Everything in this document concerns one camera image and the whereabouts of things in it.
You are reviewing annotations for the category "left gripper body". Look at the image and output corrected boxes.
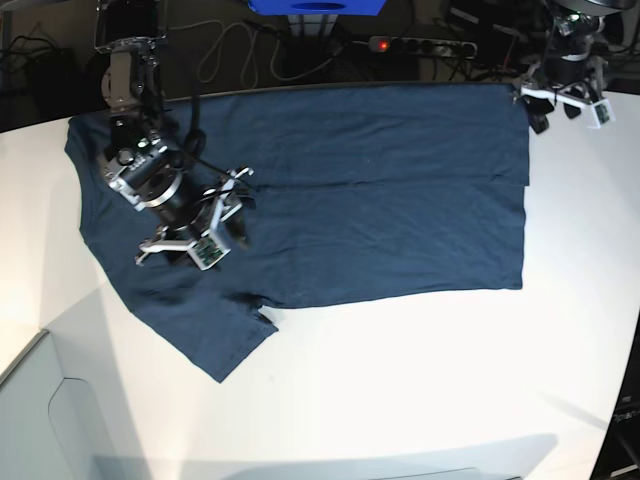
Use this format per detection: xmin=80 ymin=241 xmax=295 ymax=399
xmin=512 ymin=39 xmax=608 ymax=108

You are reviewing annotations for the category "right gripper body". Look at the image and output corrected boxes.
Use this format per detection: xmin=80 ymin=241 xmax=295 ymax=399
xmin=102 ymin=146 xmax=254 ymax=265

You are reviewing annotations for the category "dark blue T-shirt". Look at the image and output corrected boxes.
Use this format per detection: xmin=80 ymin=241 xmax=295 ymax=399
xmin=65 ymin=84 xmax=529 ymax=381

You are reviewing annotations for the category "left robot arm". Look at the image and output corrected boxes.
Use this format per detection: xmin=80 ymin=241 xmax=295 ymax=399
xmin=514 ymin=1 xmax=637 ymax=135

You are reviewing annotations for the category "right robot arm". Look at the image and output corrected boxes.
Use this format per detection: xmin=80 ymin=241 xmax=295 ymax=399
xmin=94 ymin=1 xmax=253 ymax=271

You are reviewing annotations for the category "white power strip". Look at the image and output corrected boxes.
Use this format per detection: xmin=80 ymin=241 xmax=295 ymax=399
xmin=365 ymin=36 xmax=478 ymax=60

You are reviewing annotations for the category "blue box on stand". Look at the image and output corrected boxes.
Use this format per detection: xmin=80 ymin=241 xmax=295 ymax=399
xmin=248 ymin=0 xmax=386 ymax=16

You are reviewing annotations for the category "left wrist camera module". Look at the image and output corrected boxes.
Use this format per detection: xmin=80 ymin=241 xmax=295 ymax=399
xmin=592 ymin=98 xmax=616 ymax=129

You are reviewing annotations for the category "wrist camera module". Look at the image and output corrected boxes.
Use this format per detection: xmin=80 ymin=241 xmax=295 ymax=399
xmin=187 ymin=233 xmax=231 ymax=271
xmin=592 ymin=98 xmax=616 ymax=129

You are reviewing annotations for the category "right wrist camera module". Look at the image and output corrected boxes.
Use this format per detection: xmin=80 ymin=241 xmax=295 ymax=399
xmin=187 ymin=233 xmax=231 ymax=271

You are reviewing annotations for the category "grey looped floor cable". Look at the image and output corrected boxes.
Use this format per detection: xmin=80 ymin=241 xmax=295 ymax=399
xmin=197 ymin=19 xmax=346 ymax=86

